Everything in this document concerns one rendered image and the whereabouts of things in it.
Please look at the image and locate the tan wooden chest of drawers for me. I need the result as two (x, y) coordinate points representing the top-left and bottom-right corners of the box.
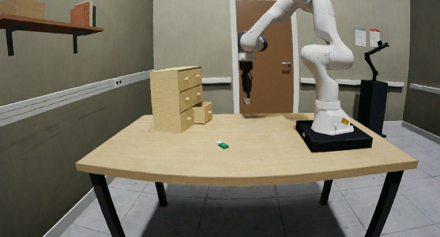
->
(149, 66), (201, 133)

